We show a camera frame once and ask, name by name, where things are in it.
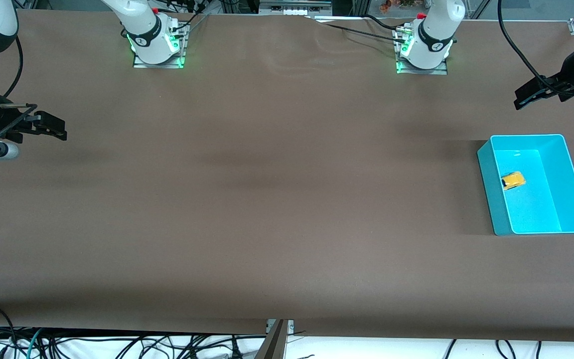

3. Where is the yellow toy beetle car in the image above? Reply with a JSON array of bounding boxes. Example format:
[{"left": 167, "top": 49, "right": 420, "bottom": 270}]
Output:
[{"left": 500, "top": 171, "right": 527, "bottom": 191}]

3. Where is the cyan plastic bin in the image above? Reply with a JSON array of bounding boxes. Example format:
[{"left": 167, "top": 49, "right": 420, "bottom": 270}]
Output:
[{"left": 476, "top": 134, "right": 574, "bottom": 236}]

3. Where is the orange plastic item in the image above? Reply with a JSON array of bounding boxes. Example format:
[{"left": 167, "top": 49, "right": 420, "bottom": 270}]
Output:
[{"left": 379, "top": 0, "right": 417, "bottom": 13}]

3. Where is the brown table cover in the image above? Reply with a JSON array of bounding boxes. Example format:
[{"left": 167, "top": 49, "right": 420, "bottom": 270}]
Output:
[{"left": 0, "top": 10, "right": 574, "bottom": 343}]

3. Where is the grey power strip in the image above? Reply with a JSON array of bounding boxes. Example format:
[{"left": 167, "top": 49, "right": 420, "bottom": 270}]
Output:
[{"left": 259, "top": 0, "right": 333, "bottom": 15}]

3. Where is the dark metal table leg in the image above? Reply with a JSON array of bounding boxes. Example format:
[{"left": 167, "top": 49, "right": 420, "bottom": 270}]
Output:
[{"left": 255, "top": 319, "right": 287, "bottom": 359}]

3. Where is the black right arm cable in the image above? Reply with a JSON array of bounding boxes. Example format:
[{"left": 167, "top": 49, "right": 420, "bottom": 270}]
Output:
[{"left": 0, "top": 32, "right": 22, "bottom": 100}]

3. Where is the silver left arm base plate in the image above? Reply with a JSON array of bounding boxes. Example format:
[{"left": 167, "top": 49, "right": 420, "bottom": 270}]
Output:
[{"left": 396, "top": 27, "right": 449, "bottom": 75}]

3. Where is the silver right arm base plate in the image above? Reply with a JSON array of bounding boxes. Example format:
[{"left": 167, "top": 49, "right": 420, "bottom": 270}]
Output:
[{"left": 133, "top": 20, "right": 186, "bottom": 69}]

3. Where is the short black table cable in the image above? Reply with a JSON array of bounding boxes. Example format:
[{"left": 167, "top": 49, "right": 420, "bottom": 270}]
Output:
[{"left": 364, "top": 14, "right": 407, "bottom": 31}]

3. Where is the long black table cable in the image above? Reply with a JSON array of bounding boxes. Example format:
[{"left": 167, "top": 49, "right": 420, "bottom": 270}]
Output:
[{"left": 304, "top": 16, "right": 407, "bottom": 45}]

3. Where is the teal floor cable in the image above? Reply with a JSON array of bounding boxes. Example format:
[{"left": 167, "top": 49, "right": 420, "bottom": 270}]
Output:
[{"left": 24, "top": 328, "right": 44, "bottom": 359}]

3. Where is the looped black hanging cable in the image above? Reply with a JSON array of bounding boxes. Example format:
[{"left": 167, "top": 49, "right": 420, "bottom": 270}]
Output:
[{"left": 495, "top": 340, "right": 517, "bottom": 359}]

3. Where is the black floor cable tangle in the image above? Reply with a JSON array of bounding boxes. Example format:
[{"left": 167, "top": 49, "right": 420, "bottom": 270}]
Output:
[{"left": 0, "top": 327, "right": 268, "bottom": 359}]

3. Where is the silver table bracket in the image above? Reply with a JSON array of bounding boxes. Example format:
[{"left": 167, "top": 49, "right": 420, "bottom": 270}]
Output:
[{"left": 266, "top": 319, "right": 295, "bottom": 336}]

